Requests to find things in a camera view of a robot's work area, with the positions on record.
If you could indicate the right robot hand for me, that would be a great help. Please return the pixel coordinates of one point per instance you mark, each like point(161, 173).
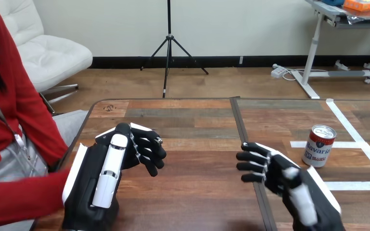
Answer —
point(284, 178)

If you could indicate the white cushioned chair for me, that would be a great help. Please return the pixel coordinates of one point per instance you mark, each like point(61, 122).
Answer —
point(47, 54)

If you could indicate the red and white drink can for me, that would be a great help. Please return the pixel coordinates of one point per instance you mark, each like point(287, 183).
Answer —
point(319, 147)

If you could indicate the orange thing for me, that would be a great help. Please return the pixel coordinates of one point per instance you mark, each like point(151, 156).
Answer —
point(361, 4)

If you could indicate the foil sheet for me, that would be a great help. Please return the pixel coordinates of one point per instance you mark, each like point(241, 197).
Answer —
point(354, 17)

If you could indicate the person's forearm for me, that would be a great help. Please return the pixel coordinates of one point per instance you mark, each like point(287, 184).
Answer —
point(19, 197)

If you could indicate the person's body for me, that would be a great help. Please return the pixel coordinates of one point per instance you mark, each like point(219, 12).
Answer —
point(12, 95)

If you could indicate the white power strip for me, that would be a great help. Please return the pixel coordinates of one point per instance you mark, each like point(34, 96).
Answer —
point(278, 72)

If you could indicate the white desk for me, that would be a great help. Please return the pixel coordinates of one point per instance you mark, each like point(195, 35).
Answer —
point(314, 41)

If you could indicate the blue thing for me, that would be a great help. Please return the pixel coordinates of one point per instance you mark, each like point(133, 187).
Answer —
point(333, 2)

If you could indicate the black tripod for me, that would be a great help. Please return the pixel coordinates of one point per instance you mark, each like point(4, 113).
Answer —
point(169, 47)

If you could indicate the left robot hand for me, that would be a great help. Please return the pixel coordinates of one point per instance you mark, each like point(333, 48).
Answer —
point(86, 178)

